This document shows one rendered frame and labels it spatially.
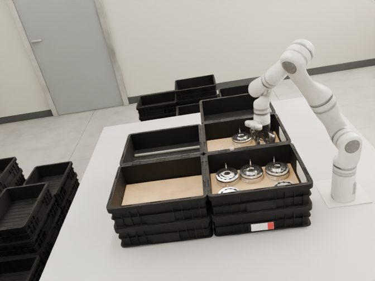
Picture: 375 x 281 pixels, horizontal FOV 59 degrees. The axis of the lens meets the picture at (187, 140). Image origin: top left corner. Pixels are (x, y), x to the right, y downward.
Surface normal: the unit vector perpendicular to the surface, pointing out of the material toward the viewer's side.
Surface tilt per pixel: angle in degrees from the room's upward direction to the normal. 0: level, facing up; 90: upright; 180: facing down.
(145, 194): 0
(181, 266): 0
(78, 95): 90
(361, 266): 0
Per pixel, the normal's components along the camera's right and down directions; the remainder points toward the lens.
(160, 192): -0.16, -0.85
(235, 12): 0.02, 0.51
